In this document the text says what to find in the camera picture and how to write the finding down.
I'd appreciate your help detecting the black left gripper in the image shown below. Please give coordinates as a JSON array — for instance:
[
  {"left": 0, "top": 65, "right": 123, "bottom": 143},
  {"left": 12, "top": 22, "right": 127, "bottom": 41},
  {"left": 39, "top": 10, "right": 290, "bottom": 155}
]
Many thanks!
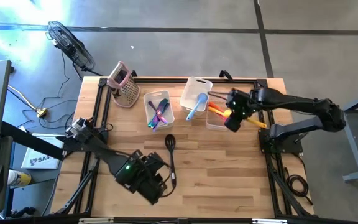
[{"left": 134, "top": 172, "right": 171, "bottom": 207}]

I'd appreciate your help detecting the orange silicone spatula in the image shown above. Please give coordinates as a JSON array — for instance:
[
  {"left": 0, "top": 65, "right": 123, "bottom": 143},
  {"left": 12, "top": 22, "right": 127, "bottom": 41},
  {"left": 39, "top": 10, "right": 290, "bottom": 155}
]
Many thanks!
[{"left": 208, "top": 105, "right": 227, "bottom": 119}]

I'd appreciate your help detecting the blue silicone spoon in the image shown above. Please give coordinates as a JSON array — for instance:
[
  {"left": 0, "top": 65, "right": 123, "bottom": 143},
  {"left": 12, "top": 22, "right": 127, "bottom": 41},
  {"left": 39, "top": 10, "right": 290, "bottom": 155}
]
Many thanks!
[{"left": 185, "top": 92, "right": 209, "bottom": 122}]

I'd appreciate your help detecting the black slotted spoon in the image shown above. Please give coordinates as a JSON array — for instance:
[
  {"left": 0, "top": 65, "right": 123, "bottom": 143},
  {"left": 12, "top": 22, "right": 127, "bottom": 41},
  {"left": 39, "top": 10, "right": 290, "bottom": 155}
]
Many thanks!
[{"left": 164, "top": 134, "right": 178, "bottom": 189}]

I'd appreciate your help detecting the clear plastic bin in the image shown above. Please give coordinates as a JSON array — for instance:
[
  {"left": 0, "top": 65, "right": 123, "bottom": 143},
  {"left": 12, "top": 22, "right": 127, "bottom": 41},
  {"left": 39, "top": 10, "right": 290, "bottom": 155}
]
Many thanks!
[{"left": 205, "top": 98, "right": 230, "bottom": 132}]

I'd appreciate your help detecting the opaque white plastic bin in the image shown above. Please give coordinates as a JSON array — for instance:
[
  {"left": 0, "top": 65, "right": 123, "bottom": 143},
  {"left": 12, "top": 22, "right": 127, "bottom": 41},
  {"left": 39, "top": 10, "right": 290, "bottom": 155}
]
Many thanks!
[{"left": 179, "top": 76, "right": 214, "bottom": 116}]

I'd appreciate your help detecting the translucent white plastic bin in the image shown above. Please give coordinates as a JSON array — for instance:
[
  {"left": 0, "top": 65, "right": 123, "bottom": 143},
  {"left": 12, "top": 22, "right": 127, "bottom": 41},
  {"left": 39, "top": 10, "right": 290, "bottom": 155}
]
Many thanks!
[{"left": 143, "top": 90, "right": 176, "bottom": 131}]

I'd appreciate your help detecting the steel box grater pink top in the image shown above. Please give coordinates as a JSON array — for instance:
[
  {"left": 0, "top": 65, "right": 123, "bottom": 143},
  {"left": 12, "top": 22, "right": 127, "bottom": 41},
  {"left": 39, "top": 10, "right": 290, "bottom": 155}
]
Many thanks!
[{"left": 106, "top": 60, "right": 142, "bottom": 109}]

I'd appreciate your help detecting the white printed booklet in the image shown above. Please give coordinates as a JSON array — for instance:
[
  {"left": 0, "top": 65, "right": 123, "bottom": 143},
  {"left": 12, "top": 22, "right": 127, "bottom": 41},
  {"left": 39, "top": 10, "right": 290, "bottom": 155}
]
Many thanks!
[{"left": 21, "top": 133, "right": 65, "bottom": 170}]

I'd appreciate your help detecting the grey metal stand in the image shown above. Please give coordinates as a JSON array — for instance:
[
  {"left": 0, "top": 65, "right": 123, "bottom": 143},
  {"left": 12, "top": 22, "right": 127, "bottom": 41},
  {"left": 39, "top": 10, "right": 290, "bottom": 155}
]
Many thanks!
[{"left": 323, "top": 86, "right": 358, "bottom": 184}]

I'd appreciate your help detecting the black desk beam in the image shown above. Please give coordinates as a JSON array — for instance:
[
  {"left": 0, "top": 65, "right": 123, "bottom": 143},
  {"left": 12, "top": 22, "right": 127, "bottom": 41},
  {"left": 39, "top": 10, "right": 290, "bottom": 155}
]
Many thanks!
[{"left": 0, "top": 120, "right": 67, "bottom": 162}]

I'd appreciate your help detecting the yellow can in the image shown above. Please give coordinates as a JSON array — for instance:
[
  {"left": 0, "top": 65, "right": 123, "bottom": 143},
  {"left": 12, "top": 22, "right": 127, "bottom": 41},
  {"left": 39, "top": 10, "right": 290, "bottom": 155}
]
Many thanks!
[{"left": 7, "top": 169, "right": 32, "bottom": 188}]

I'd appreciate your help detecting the yellow power plug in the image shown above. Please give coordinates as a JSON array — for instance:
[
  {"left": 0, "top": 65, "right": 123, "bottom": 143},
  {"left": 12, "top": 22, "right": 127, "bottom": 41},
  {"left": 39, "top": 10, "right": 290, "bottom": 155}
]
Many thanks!
[{"left": 35, "top": 107, "right": 49, "bottom": 119}]

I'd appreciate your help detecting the black floor fan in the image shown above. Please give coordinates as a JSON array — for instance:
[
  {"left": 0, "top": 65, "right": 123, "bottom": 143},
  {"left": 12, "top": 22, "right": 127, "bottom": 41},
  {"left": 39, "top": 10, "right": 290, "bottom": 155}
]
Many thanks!
[{"left": 45, "top": 20, "right": 104, "bottom": 77}]

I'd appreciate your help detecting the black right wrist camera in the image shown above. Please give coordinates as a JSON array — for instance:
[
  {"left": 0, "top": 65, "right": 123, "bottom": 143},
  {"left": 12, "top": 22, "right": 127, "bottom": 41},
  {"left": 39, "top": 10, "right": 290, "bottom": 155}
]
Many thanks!
[{"left": 224, "top": 114, "right": 246, "bottom": 134}]

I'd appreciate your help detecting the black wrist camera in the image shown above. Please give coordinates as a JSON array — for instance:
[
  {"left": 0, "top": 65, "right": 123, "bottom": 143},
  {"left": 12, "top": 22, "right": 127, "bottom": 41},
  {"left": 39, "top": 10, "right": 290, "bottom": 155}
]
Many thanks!
[
  {"left": 134, "top": 149, "right": 167, "bottom": 175},
  {"left": 224, "top": 114, "right": 246, "bottom": 134}
]

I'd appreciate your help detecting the black clamp handle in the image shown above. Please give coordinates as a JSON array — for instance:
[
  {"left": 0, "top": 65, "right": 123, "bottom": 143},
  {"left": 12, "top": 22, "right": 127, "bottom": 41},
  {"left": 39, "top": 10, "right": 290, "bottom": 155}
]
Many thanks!
[{"left": 218, "top": 69, "right": 234, "bottom": 82}]

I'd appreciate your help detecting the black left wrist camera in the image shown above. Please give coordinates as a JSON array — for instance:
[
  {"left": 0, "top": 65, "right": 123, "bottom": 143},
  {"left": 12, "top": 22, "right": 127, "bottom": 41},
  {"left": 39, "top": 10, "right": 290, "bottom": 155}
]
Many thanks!
[{"left": 134, "top": 149, "right": 167, "bottom": 175}]

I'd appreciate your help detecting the silver metal bracket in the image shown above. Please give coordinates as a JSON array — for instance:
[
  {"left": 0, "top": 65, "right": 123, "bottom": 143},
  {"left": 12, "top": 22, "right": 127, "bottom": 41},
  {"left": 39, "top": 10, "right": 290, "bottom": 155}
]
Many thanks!
[
  {"left": 251, "top": 218, "right": 289, "bottom": 224},
  {"left": 78, "top": 217, "right": 112, "bottom": 224}
]

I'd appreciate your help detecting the black aluminium table frame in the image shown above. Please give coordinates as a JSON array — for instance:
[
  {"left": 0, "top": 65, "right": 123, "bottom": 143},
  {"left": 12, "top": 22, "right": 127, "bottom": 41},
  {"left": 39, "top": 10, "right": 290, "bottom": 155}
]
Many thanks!
[{"left": 54, "top": 76, "right": 316, "bottom": 220}]

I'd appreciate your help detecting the coiled dark cable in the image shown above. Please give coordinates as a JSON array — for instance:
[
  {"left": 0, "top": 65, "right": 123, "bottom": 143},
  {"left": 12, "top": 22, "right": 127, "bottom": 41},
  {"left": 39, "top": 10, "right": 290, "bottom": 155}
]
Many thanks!
[{"left": 283, "top": 167, "right": 314, "bottom": 207}]

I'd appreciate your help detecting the black floor cable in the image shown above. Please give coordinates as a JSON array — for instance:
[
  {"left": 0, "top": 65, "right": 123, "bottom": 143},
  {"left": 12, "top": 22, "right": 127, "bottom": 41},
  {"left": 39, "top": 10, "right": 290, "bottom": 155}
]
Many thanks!
[{"left": 16, "top": 51, "right": 78, "bottom": 131}]

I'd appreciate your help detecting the white floor cable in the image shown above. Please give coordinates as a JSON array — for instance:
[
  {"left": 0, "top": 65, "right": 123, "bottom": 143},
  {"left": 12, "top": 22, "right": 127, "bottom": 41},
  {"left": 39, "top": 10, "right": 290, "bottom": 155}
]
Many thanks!
[{"left": 7, "top": 84, "right": 40, "bottom": 112}]

